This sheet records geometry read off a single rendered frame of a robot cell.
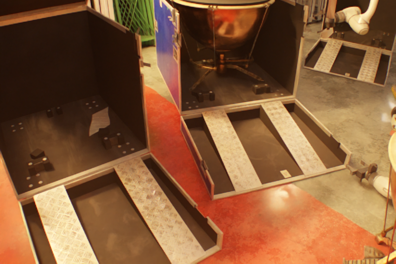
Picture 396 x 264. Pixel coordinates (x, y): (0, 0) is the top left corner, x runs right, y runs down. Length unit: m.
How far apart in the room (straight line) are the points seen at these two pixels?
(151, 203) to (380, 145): 1.87
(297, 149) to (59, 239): 1.68
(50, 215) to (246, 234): 1.10
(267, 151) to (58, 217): 1.50
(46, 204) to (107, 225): 0.37
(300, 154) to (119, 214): 1.33
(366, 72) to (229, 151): 2.29
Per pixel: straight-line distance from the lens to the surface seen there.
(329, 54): 4.40
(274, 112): 2.77
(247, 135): 2.66
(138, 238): 1.93
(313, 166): 2.46
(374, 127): 3.18
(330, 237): 2.06
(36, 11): 2.72
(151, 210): 1.96
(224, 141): 2.44
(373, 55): 4.53
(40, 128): 2.71
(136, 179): 2.09
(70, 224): 1.95
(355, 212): 2.25
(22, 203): 2.14
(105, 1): 3.87
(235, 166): 2.30
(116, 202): 2.13
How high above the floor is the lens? 1.52
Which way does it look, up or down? 31 degrees down
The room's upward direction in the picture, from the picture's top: straight up
